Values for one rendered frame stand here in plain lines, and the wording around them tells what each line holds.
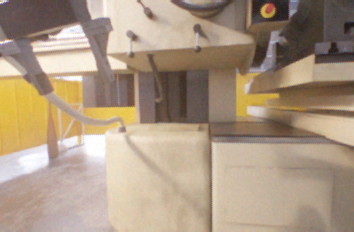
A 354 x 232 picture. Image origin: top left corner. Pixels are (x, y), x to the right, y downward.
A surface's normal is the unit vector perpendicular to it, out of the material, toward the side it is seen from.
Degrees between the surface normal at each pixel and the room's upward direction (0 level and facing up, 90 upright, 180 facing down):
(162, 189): 90
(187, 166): 90
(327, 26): 90
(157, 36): 90
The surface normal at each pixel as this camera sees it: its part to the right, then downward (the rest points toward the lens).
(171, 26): -0.16, 0.07
